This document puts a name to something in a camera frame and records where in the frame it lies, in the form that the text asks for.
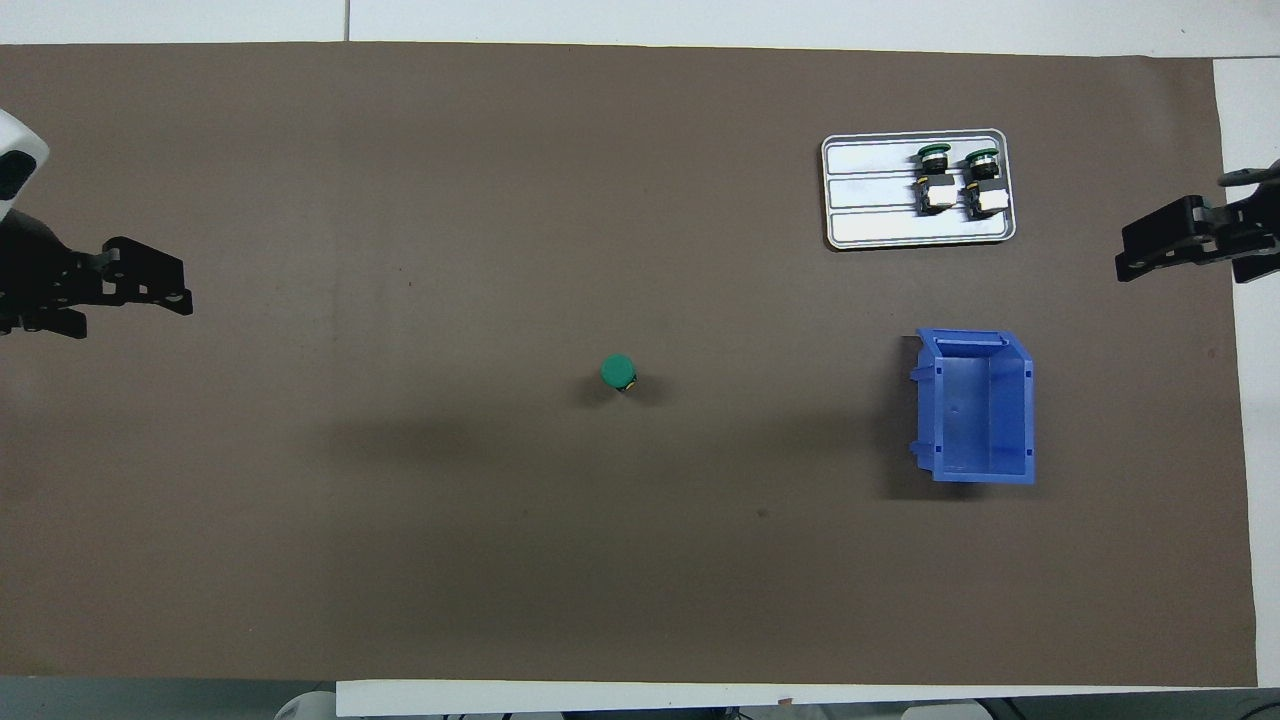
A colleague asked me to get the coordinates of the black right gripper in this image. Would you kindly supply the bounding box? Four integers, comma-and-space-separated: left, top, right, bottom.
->
1114, 189, 1280, 286

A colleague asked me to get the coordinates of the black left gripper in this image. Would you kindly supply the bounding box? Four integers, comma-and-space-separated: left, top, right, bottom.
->
0, 214, 195, 341

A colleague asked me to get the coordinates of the blue plastic bin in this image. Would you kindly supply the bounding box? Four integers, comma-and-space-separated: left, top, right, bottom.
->
908, 327, 1037, 486

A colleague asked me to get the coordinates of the grey metal tray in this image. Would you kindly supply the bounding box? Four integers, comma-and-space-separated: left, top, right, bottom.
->
821, 128, 1018, 252

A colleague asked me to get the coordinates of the brown table mat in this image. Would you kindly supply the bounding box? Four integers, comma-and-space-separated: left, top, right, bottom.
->
0, 42, 1259, 689

